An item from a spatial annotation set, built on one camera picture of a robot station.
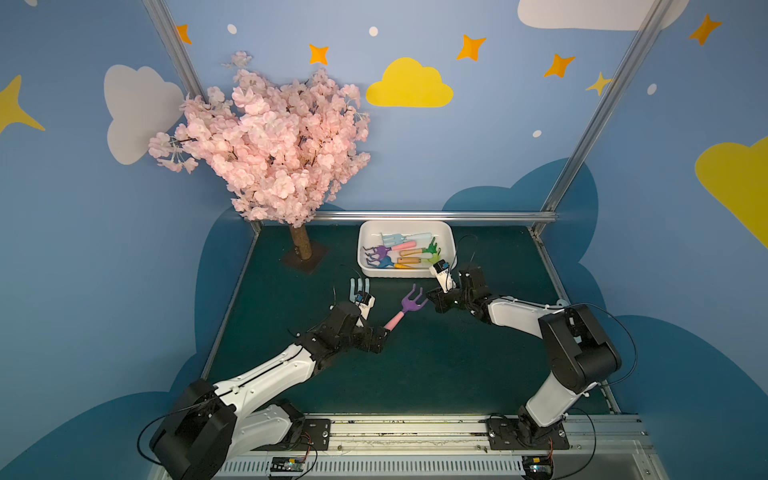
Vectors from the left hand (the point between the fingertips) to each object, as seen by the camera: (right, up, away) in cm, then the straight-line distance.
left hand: (376, 323), depth 85 cm
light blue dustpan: (+61, +4, +12) cm, 62 cm away
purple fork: (+9, +4, +9) cm, 13 cm away
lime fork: (+19, +18, +27) cm, 38 cm away
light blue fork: (-9, +8, +19) cm, 22 cm away
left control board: (-21, -32, -13) cm, 40 cm away
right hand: (+17, +8, +10) cm, 22 cm away
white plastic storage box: (-4, +27, +31) cm, 42 cm away
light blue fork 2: (+5, +26, +34) cm, 43 cm away
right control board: (+41, -33, -12) cm, 54 cm away
